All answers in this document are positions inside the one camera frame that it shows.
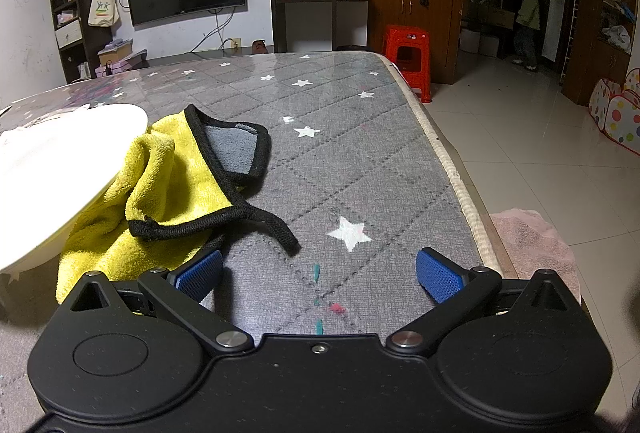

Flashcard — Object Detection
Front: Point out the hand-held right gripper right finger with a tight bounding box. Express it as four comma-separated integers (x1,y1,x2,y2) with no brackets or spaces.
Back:
385,247,587,357

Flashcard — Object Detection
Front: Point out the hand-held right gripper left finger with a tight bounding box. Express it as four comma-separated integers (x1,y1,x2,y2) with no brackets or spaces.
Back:
62,249,253,355

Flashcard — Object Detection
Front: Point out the yellow cloth with black trim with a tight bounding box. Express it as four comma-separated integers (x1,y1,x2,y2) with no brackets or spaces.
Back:
56,105,301,307

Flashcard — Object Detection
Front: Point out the white plate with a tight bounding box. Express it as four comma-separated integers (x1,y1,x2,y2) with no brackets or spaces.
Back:
0,105,149,272

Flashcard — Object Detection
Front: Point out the pink floor mat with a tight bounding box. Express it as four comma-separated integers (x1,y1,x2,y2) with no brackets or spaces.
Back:
489,209,582,305

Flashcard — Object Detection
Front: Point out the red plastic stool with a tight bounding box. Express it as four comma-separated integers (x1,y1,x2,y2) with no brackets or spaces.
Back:
381,24,433,104

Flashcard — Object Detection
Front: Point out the stack of boxes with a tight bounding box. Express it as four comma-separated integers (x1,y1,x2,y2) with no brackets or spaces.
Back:
94,38,151,78

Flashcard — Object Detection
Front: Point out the polka dot play tent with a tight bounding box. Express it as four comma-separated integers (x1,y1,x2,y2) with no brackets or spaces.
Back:
588,68,640,156

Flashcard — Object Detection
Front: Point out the white metal rack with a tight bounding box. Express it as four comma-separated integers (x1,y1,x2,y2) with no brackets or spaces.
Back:
559,0,582,86

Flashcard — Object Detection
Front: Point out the wooden storage shelf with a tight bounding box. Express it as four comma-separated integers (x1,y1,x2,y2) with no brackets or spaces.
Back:
560,0,640,108

